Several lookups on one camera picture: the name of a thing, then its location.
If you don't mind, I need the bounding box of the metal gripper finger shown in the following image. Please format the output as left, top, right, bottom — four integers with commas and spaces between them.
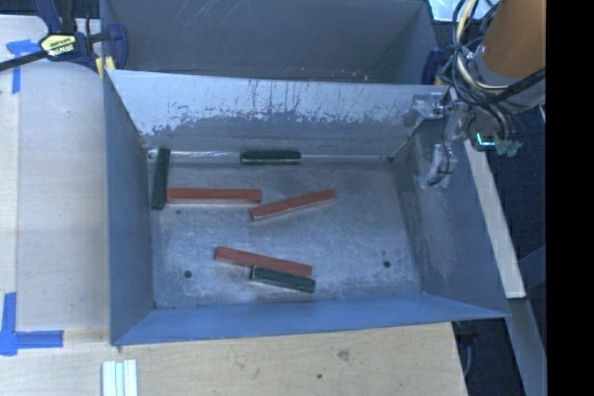
425, 142, 458, 189
403, 92, 448, 129

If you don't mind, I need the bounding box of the red-brown flat block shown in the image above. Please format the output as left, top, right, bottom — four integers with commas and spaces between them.
165, 187, 264, 206
248, 188, 338, 223
213, 246, 314, 278

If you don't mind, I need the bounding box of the grey metal bin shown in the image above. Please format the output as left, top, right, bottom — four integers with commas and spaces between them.
97, 0, 512, 347

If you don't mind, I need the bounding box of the dark green flat block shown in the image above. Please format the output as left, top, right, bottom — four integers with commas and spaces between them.
249, 266, 317, 295
150, 147, 172, 211
239, 149, 303, 167

